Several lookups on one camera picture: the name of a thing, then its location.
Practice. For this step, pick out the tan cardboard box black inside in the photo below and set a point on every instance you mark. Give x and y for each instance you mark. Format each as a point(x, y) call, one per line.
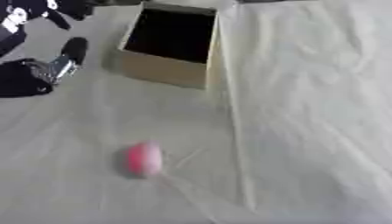
point(163, 73)

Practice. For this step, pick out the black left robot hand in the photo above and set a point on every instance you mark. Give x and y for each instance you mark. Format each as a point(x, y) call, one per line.
point(23, 80)

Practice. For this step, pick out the pink round toy fruit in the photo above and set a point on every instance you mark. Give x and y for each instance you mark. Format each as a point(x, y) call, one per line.
point(144, 159)

